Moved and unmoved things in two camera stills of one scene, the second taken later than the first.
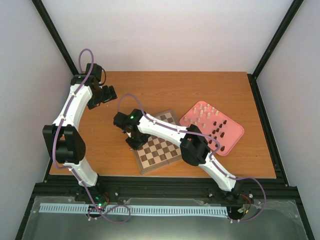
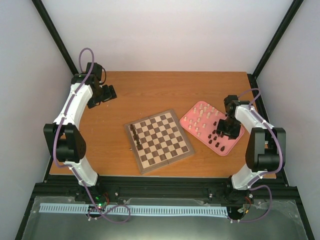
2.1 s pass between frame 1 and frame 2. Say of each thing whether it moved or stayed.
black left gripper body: stayed
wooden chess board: stayed
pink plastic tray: stayed
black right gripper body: moved
